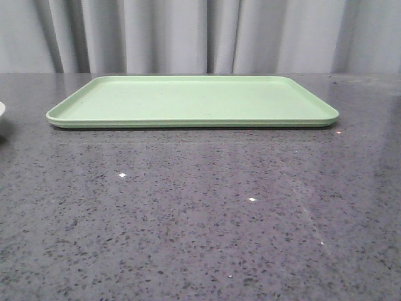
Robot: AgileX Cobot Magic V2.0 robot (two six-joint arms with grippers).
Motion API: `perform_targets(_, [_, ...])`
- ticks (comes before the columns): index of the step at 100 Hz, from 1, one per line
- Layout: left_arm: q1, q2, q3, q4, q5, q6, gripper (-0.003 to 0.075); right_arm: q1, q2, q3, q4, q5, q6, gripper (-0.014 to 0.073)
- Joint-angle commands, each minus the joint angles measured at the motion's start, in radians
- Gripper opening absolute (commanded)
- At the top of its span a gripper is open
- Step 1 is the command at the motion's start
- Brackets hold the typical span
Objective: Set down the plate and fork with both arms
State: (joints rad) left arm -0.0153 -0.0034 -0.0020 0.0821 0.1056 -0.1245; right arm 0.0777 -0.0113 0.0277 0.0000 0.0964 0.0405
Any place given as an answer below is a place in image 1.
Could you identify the light green plastic tray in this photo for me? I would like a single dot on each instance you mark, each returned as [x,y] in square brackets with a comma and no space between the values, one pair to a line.
[156,101]

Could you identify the grey pleated curtain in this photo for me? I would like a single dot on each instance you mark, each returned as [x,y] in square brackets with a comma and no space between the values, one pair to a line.
[251,37]

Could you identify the cream speckled round plate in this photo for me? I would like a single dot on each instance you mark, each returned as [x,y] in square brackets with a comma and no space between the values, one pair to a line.
[3,127]

